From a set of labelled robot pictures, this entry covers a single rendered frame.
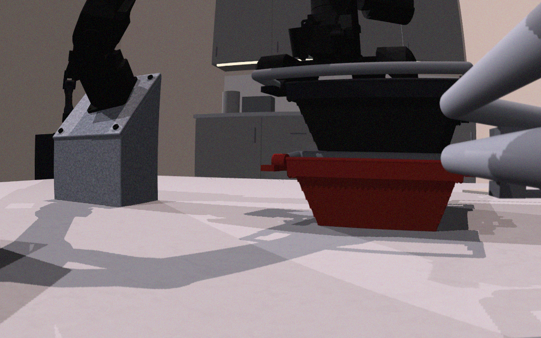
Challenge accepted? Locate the red plastic tray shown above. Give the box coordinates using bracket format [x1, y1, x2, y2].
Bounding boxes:
[261, 154, 471, 231]

